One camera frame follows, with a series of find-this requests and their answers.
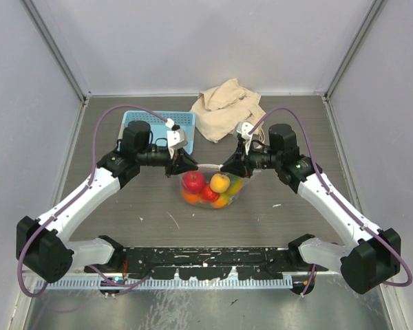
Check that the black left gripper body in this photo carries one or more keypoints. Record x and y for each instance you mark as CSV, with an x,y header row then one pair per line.
x,y
172,167

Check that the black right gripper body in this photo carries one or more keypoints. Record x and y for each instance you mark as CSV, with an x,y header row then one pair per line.
x,y
247,163

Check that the clear zip top bag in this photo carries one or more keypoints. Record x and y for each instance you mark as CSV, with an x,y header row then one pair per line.
x,y
208,170

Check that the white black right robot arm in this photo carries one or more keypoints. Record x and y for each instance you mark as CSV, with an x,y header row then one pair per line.
x,y
368,255

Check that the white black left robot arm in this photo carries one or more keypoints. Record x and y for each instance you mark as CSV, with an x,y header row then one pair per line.
x,y
43,244

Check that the fake yellow lemon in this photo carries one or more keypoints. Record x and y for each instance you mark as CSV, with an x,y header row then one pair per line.
x,y
235,186

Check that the fake red pomegranate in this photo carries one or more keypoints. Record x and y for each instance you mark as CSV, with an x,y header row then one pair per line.
x,y
193,182

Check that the fake yellow peach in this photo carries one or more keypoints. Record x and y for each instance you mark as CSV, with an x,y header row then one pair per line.
x,y
219,183

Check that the fake green orange mango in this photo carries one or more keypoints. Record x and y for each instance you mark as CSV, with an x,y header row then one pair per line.
x,y
222,201

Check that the fake red pear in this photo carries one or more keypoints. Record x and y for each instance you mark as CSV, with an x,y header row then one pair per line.
x,y
207,195

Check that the light blue perforated basket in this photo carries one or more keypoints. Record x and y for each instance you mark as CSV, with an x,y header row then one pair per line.
x,y
186,120

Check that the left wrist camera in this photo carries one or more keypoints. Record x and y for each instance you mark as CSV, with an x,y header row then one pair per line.
x,y
176,139

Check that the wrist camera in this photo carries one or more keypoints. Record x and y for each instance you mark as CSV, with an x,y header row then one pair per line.
x,y
176,139
245,130

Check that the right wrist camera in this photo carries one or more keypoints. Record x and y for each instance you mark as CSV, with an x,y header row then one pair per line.
x,y
245,130

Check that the beige drawstring cloth bag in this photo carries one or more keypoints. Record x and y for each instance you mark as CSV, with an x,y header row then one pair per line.
x,y
219,109

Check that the light blue cable duct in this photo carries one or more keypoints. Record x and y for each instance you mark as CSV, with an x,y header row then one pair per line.
x,y
232,282

